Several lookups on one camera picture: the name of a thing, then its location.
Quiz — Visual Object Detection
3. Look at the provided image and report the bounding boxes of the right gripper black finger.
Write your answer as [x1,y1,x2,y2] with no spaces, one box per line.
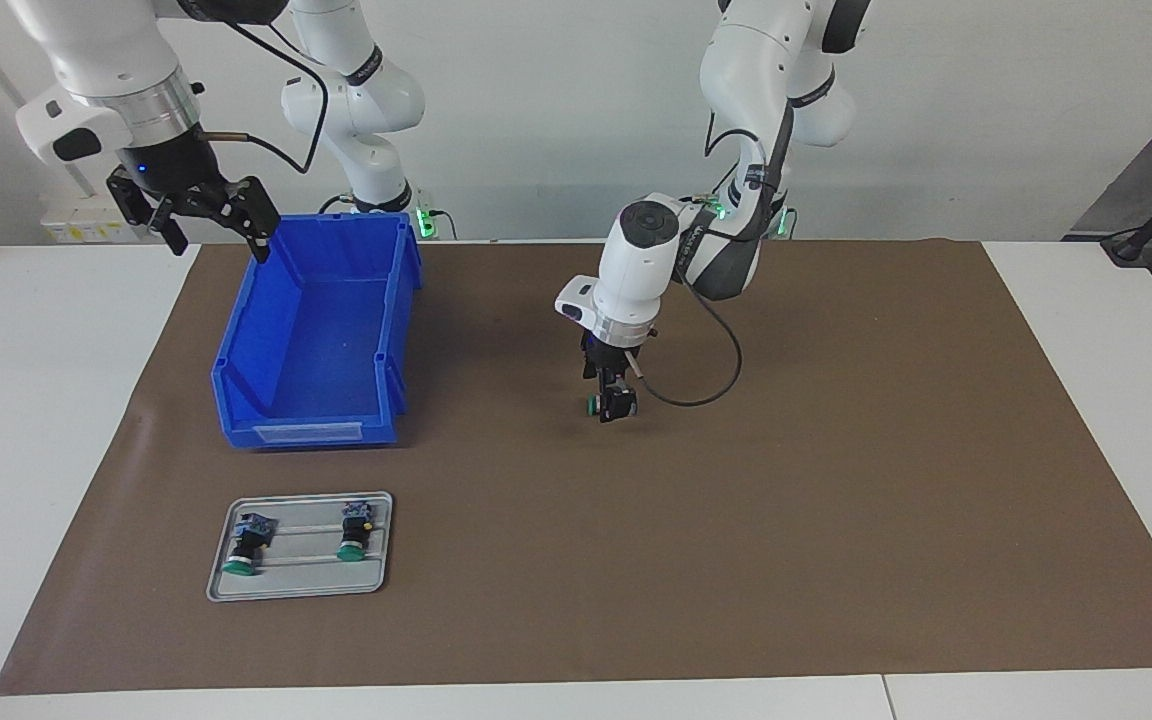
[106,165,187,256]
[204,177,282,264]

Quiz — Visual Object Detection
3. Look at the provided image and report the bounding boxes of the green push button switch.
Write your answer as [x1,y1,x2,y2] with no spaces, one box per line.
[336,500,378,562]
[221,512,279,577]
[583,390,640,423]

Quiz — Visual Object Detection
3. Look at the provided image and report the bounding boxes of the blue plastic storage bin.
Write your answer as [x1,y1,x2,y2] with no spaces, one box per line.
[211,212,424,449]

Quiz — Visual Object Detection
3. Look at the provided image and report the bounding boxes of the brown table mat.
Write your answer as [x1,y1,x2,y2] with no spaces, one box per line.
[0,240,1152,696]

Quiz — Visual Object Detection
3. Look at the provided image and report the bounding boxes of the grey metal tray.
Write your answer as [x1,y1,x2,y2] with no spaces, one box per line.
[206,490,394,603]

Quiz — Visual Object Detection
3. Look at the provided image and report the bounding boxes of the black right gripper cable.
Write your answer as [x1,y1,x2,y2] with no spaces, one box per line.
[198,18,329,176]

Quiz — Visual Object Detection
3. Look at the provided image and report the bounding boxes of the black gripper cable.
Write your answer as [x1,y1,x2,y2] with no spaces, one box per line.
[198,18,329,176]
[631,100,797,409]

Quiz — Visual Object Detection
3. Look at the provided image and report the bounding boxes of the white wall power box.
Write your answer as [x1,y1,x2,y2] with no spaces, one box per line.
[41,193,153,245]

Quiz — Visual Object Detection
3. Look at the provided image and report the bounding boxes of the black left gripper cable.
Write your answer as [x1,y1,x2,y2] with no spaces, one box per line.
[631,100,797,409]

